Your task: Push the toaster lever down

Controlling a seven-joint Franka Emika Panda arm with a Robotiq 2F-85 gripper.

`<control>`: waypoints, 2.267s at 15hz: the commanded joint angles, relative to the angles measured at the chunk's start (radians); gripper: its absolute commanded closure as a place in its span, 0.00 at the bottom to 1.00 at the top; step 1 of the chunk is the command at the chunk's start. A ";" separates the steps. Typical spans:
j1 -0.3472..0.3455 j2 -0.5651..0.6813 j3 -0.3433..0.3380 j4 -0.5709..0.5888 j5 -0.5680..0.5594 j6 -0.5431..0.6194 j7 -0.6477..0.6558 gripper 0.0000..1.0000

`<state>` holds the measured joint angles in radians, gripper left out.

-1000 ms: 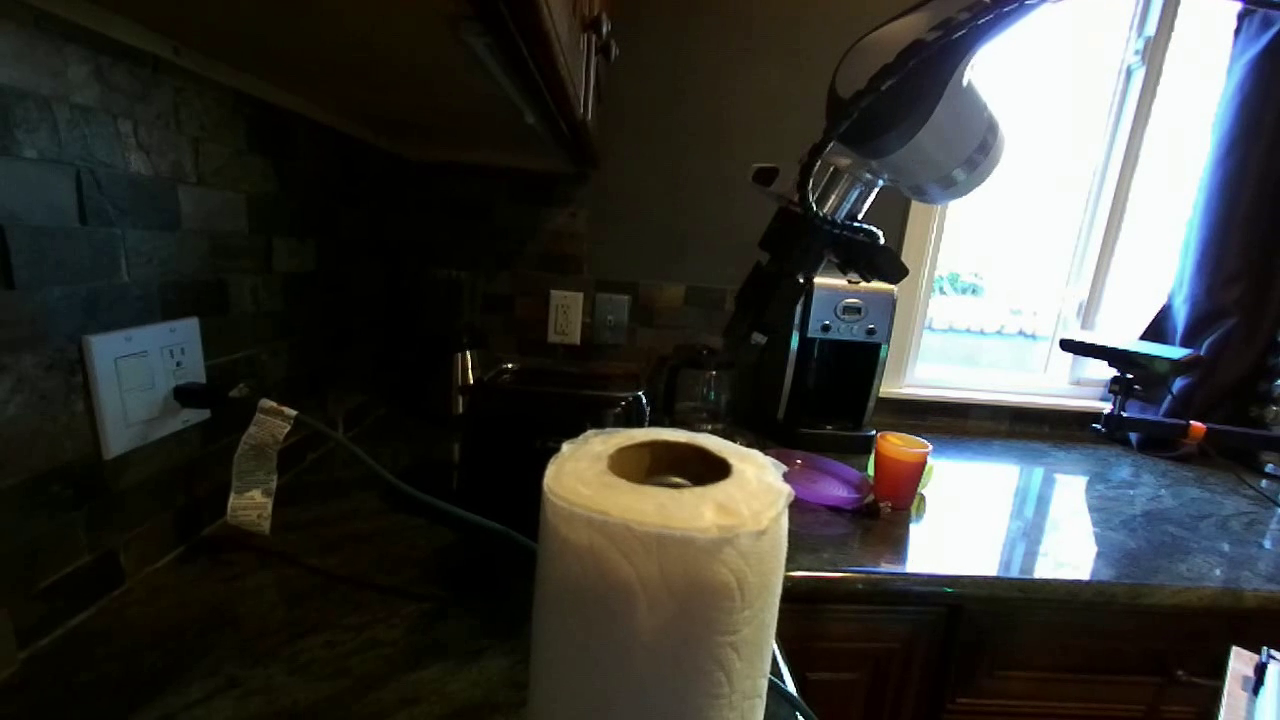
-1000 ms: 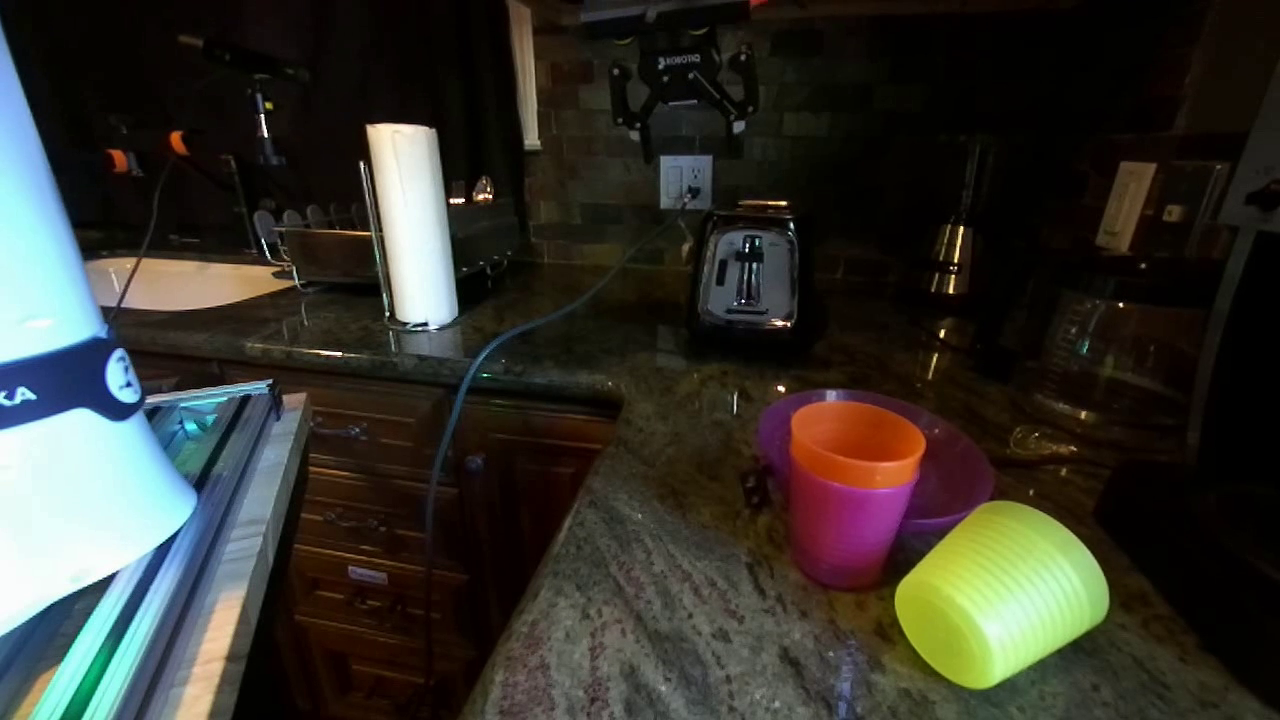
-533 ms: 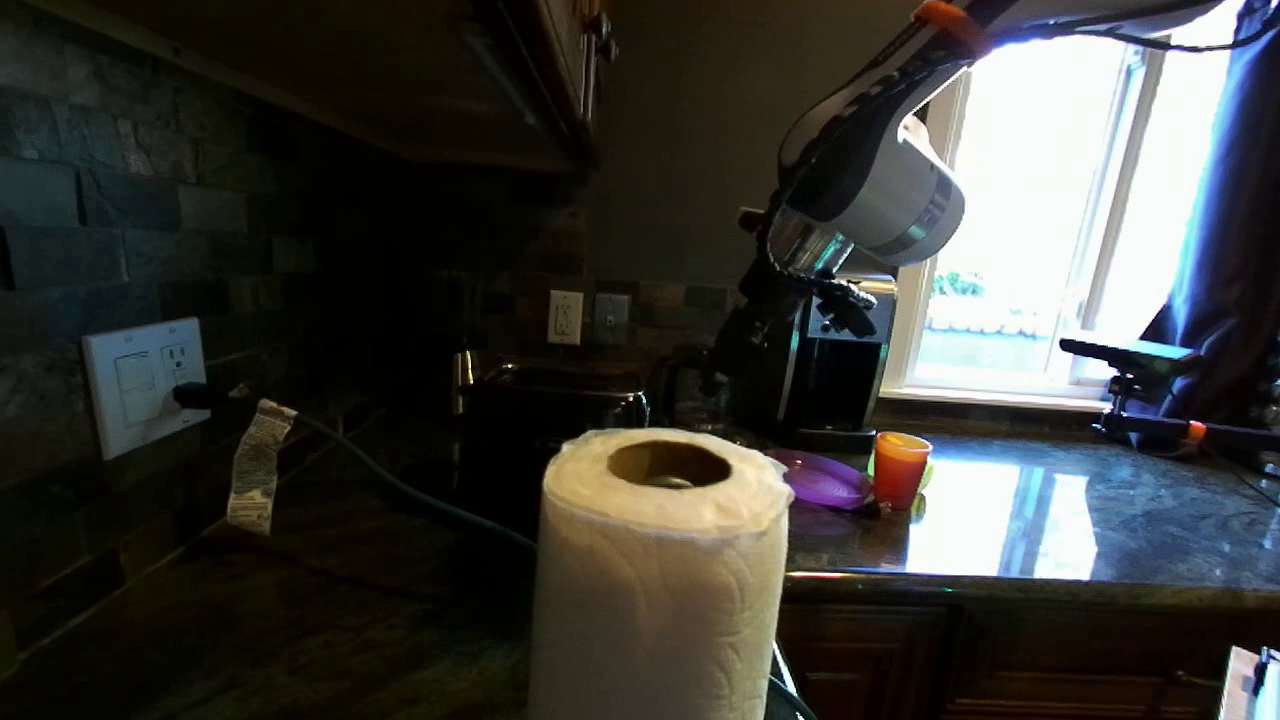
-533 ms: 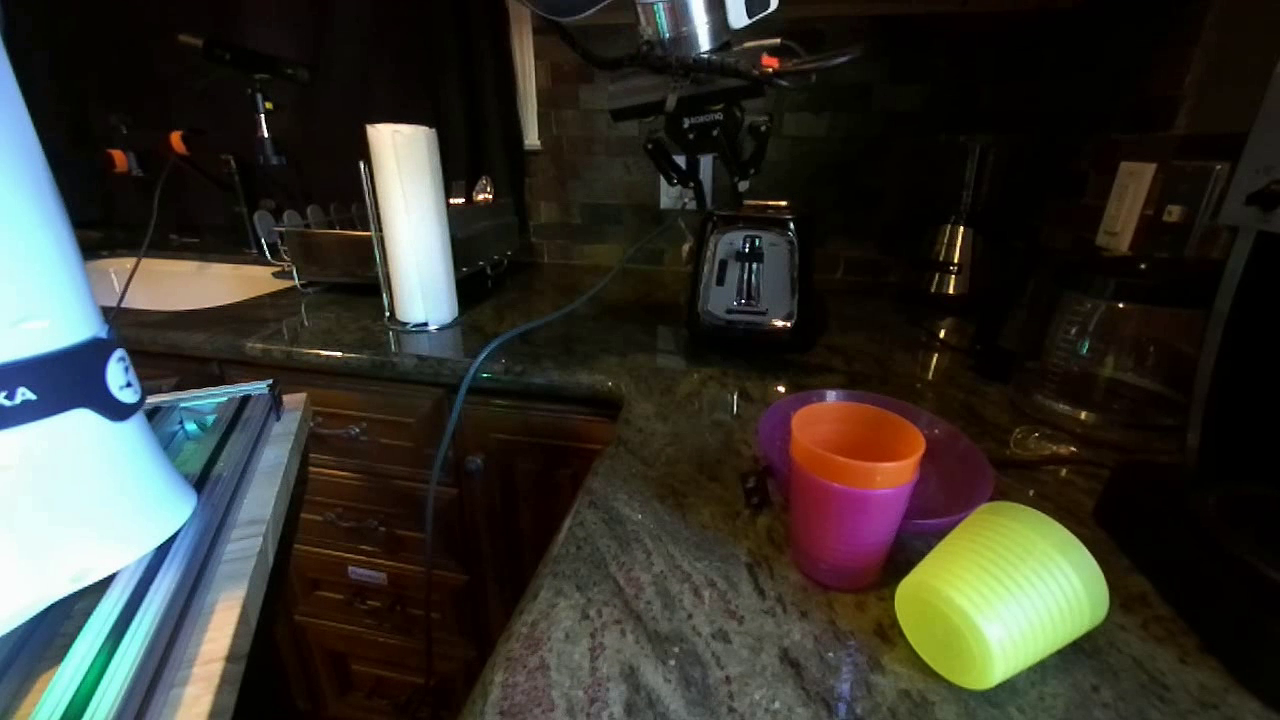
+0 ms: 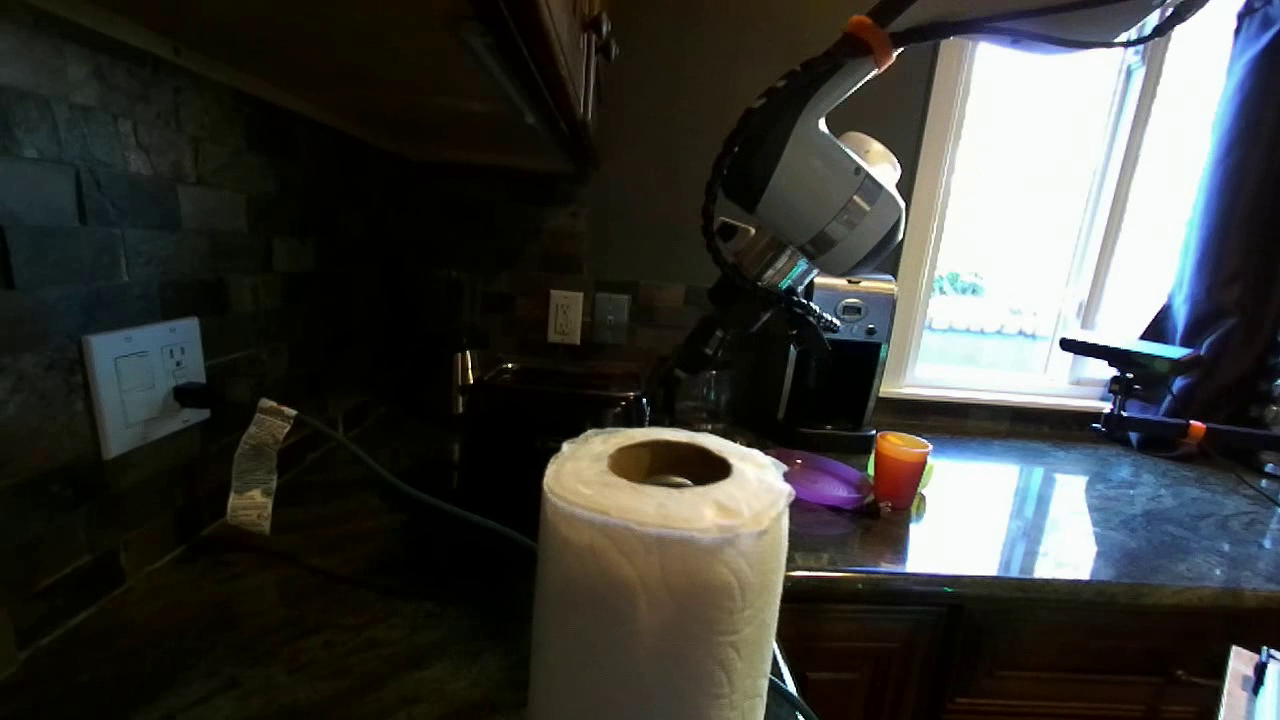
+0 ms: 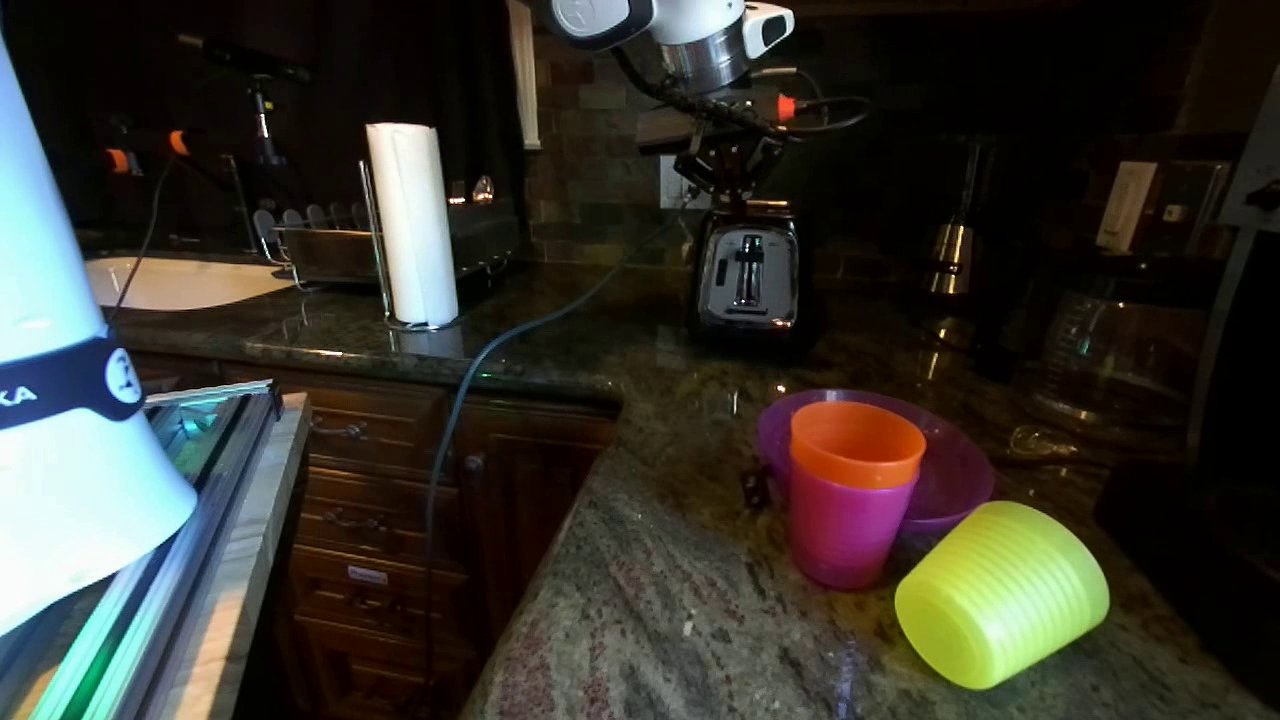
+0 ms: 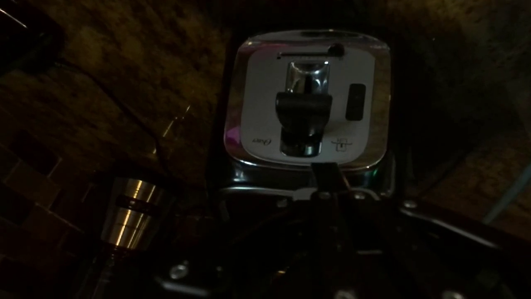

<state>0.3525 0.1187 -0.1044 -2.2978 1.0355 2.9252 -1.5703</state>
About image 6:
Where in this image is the white vertical trim strip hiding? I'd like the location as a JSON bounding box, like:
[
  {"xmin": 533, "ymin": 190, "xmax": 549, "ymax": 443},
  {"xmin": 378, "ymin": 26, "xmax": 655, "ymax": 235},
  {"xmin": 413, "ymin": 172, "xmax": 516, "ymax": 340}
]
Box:
[{"xmin": 504, "ymin": 0, "xmax": 549, "ymax": 155}]

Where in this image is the white kitchen sink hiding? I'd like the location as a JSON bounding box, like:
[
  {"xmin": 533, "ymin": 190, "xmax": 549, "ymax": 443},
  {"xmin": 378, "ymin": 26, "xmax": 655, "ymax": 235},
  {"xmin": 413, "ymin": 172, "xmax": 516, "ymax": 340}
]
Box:
[{"xmin": 78, "ymin": 252, "xmax": 305, "ymax": 320}]

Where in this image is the dark dish rack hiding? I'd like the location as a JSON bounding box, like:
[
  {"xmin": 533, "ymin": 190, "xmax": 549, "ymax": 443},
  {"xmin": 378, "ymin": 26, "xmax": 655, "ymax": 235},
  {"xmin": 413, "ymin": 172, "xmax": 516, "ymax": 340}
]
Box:
[{"xmin": 250, "ymin": 182, "xmax": 522, "ymax": 297}]

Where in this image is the white wall outlet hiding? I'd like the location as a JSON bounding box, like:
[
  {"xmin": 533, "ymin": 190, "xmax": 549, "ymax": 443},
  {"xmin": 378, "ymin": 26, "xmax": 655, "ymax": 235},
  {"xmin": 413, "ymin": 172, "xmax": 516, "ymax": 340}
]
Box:
[{"xmin": 655, "ymin": 150, "xmax": 695, "ymax": 212}]

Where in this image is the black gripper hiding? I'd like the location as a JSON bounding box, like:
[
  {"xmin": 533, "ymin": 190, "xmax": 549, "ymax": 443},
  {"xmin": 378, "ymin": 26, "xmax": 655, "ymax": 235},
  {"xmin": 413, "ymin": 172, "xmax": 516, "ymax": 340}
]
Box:
[{"xmin": 672, "ymin": 120, "xmax": 788, "ymax": 212}]

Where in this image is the metal robot mounting cart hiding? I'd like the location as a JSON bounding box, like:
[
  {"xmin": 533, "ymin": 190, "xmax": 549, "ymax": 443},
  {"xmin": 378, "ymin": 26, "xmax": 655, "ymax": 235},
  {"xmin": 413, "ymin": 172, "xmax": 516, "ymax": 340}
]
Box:
[{"xmin": 0, "ymin": 374, "xmax": 317, "ymax": 720}]

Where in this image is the white paper towel roll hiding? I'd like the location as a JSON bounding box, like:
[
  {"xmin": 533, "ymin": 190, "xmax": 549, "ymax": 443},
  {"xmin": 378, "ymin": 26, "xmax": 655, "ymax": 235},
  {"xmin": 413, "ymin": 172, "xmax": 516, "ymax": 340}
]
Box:
[{"xmin": 361, "ymin": 120, "xmax": 465, "ymax": 333}]

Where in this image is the purple plastic bowl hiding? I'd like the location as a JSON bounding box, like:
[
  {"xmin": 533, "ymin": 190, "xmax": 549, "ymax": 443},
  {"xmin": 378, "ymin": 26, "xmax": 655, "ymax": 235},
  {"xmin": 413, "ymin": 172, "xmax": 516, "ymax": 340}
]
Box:
[{"xmin": 753, "ymin": 384, "xmax": 998, "ymax": 553}]

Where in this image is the dark wooden cabinet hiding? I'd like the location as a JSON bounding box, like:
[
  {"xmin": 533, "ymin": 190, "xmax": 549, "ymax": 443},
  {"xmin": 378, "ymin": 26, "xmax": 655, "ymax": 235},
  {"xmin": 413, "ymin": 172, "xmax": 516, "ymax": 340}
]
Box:
[{"xmin": 130, "ymin": 350, "xmax": 624, "ymax": 720}]

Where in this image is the yellow-green ribbed plastic cup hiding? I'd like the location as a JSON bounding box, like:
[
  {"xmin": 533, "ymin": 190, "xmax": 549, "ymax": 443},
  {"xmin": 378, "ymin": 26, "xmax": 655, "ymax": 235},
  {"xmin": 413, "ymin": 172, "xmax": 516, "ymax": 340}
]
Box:
[{"xmin": 890, "ymin": 494, "xmax": 1112, "ymax": 692}]

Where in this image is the black coffee maker with carafe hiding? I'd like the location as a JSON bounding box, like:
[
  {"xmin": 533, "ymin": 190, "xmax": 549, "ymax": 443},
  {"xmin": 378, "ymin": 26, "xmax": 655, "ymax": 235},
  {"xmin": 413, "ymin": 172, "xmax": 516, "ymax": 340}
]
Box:
[{"xmin": 1011, "ymin": 131, "xmax": 1242, "ymax": 414}]

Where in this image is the teal grey cable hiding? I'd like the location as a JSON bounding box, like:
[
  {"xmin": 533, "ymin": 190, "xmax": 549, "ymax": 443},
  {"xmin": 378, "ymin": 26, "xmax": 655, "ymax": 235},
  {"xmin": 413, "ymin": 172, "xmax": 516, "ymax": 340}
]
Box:
[{"xmin": 420, "ymin": 252, "xmax": 635, "ymax": 591}]

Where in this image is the chrome two-slot toaster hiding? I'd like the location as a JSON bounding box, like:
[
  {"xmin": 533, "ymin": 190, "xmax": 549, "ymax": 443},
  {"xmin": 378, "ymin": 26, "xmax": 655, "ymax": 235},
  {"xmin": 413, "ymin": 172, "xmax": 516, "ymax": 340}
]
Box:
[{"xmin": 688, "ymin": 194, "xmax": 807, "ymax": 343}]

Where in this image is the magenta plastic cup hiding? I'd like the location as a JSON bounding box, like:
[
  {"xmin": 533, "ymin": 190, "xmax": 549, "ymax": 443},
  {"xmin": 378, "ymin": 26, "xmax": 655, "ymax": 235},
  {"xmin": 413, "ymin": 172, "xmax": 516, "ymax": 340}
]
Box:
[{"xmin": 785, "ymin": 455, "xmax": 920, "ymax": 596}]

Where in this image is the orange plastic cup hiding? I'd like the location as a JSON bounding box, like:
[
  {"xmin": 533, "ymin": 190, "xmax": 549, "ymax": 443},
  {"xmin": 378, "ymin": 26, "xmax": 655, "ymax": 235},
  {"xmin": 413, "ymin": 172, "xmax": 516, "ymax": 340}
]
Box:
[{"xmin": 788, "ymin": 398, "xmax": 931, "ymax": 492}]

